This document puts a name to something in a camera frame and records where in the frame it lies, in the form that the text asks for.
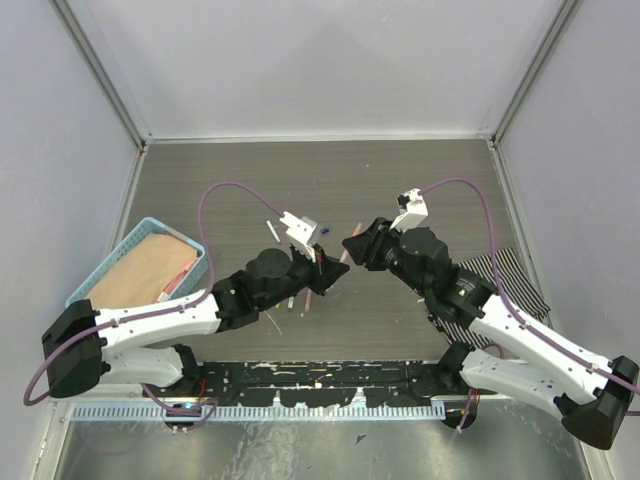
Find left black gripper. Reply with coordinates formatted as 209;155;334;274
261;243;348;311

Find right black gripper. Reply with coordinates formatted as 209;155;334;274
341;216;430;297

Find orange white marker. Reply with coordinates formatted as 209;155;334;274
338;223;362;265

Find pink highlighter pen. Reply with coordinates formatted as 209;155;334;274
303;289;313;314

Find white marker blue end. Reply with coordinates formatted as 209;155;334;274
265;220;281;244

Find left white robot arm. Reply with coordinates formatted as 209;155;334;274
42;247;349;399

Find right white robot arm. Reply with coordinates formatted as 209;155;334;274
342;218;639;450

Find striped black white cloth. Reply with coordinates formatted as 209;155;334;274
429;246;552;347

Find light blue plastic basket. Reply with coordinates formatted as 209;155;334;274
65;217;208;308

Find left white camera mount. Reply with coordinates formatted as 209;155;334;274
279;211;320;263

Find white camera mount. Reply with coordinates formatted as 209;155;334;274
391;188;428;232
279;211;320;263

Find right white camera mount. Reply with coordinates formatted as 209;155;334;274
391;188;428;232

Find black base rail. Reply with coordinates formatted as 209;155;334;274
151;361;469;408

